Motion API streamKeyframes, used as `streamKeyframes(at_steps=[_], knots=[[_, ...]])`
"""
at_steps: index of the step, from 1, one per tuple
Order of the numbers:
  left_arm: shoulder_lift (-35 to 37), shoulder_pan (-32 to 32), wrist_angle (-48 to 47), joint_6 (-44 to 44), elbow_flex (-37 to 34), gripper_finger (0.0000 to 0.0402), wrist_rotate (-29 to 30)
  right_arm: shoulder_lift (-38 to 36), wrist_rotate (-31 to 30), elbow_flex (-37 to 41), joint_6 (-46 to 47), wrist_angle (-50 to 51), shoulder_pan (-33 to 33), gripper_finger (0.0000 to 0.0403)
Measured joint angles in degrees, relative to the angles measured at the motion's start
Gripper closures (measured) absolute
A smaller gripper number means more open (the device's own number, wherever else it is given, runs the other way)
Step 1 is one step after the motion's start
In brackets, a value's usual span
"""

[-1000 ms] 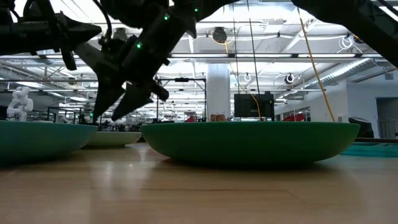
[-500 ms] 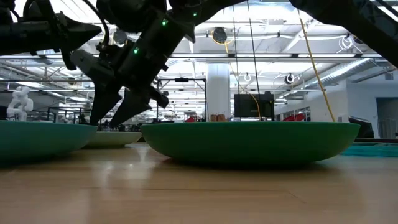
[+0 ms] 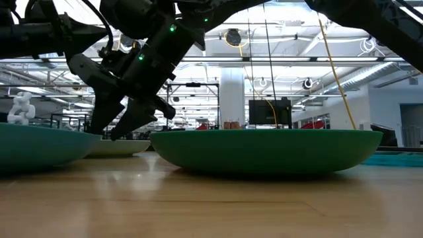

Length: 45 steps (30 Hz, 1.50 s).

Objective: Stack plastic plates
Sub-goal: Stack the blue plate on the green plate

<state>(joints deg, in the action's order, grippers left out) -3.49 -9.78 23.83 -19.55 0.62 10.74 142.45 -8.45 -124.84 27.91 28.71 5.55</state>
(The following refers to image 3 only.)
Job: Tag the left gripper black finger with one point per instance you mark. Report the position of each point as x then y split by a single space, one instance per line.
82 41

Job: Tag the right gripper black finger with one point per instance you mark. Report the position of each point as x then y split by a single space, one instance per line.
102 112
137 117

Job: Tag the white plastic plate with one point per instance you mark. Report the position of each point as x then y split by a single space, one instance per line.
119 148

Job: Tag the large teal plastic plate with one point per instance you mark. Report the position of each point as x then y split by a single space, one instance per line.
39 148

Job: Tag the small teal plastic plate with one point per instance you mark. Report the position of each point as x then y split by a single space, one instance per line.
396 160

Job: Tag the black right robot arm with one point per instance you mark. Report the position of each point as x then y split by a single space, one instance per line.
380 26

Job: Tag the red background object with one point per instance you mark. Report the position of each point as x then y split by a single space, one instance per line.
202 127
314 125

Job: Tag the brown cardboard box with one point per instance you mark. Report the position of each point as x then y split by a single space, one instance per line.
236 125
227 125

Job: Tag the white building column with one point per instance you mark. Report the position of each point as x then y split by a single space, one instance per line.
232 96

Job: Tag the large dark green plastic plate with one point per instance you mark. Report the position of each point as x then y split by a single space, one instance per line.
264 152

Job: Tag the black monitor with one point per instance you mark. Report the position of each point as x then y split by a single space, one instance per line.
269 112

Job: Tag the long ceiling light strip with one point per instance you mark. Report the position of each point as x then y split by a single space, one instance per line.
281 59

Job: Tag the black office chair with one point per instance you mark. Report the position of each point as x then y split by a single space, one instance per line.
385 135

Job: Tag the black table border strip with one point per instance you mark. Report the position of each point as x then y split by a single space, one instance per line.
396 149

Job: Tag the grey door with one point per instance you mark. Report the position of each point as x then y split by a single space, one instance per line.
411 125

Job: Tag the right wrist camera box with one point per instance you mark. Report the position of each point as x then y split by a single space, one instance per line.
87 74

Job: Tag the black metal frame rig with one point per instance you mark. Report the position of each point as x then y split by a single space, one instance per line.
193 84

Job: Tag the silver ventilation duct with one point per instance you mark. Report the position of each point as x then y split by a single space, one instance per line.
363 77

